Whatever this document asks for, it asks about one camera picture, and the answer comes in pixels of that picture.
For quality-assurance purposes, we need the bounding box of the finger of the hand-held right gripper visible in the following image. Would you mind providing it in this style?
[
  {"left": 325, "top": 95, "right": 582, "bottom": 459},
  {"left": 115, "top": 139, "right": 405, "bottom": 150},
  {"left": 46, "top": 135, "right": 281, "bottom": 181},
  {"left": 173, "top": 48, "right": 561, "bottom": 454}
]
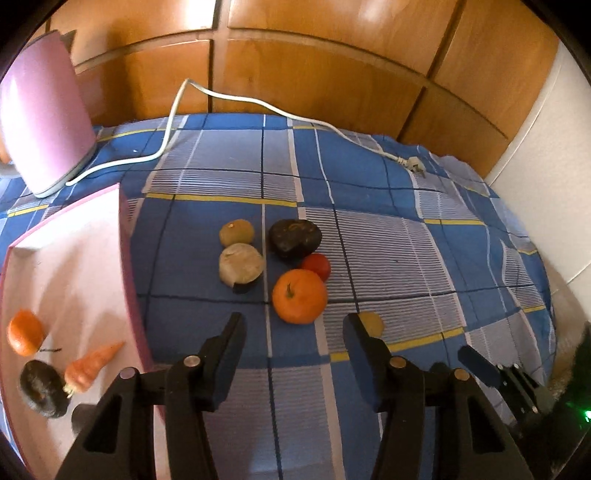
[{"left": 458, "top": 345, "right": 555, "bottom": 416}]

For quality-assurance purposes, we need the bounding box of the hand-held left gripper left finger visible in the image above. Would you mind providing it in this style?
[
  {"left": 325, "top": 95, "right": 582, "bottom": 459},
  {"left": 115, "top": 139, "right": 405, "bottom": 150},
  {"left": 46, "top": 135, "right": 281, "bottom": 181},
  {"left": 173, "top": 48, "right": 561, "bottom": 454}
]
[{"left": 55, "top": 312, "right": 247, "bottom": 480}]

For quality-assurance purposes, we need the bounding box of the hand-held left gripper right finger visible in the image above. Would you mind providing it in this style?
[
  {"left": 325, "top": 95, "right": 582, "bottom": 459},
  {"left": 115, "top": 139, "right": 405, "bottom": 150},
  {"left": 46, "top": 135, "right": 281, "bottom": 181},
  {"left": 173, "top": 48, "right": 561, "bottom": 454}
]
[{"left": 342, "top": 313, "right": 525, "bottom": 480}]

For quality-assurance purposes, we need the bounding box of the small yellow-green fruit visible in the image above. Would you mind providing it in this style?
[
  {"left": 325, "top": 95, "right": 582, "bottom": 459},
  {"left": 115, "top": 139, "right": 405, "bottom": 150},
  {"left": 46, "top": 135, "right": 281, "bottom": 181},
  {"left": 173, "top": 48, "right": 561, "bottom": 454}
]
[
  {"left": 219, "top": 219, "right": 254, "bottom": 247},
  {"left": 360, "top": 312, "right": 385, "bottom": 339}
]

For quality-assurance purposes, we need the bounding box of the orange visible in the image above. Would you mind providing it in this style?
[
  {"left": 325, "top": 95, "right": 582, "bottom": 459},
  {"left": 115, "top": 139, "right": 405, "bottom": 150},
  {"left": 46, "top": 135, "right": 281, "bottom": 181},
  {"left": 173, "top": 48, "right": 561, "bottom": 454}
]
[
  {"left": 272, "top": 269, "right": 328, "bottom": 325},
  {"left": 7, "top": 309, "right": 47, "bottom": 357}
]

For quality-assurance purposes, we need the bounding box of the cream round vegetable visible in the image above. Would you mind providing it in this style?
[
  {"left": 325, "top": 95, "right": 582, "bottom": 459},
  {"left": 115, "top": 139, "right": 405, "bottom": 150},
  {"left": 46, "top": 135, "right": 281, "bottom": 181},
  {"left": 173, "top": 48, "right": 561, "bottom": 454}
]
[{"left": 218, "top": 243, "right": 265, "bottom": 295}]

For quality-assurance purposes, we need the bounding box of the red tomato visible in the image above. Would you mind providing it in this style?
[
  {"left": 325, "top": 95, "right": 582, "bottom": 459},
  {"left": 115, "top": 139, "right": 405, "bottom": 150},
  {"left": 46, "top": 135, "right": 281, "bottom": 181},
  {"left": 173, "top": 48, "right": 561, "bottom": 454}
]
[{"left": 301, "top": 253, "right": 332, "bottom": 282}]

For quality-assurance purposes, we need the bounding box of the carrot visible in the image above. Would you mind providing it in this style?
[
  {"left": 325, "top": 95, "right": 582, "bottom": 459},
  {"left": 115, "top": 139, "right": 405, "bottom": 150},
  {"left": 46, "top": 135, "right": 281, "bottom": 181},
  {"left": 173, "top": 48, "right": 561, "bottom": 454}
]
[{"left": 64, "top": 340, "right": 126, "bottom": 394}]

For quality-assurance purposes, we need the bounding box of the dark brown round fruit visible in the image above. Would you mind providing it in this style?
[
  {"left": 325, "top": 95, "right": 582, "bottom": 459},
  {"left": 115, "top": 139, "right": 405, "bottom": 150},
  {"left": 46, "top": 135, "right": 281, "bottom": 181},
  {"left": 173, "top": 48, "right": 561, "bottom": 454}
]
[{"left": 269, "top": 219, "right": 323, "bottom": 259}]

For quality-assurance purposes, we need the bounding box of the blue plaid tablecloth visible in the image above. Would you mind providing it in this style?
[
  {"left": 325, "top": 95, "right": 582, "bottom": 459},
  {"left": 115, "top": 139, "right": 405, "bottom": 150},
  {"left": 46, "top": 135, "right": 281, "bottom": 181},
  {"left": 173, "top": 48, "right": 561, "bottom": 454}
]
[{"left": 0, "top": 113, "right": 557, "bottom": 480}]

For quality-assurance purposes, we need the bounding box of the pink electric kettle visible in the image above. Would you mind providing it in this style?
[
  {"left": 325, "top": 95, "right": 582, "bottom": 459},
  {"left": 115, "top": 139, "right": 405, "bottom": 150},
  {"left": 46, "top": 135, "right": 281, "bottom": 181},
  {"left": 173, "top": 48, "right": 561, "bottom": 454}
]
[{"left": 0, "top": 30, "right": 98, "bottom": 199}]

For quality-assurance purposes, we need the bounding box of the wooden wardrobe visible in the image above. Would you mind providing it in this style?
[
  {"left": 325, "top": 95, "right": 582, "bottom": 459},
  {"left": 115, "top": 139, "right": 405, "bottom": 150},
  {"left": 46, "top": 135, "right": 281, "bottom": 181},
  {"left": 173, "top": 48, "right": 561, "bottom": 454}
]
[{"left": 46, "top": 0, "right": 561, "bottom": 178}]

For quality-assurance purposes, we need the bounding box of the white power cable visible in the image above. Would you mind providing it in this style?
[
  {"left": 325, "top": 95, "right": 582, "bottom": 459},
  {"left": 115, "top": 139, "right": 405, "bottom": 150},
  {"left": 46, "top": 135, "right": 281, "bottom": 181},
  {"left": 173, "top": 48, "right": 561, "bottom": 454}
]
[{"left": 67, "top": 78, "right": 428, "bottom": 188}]

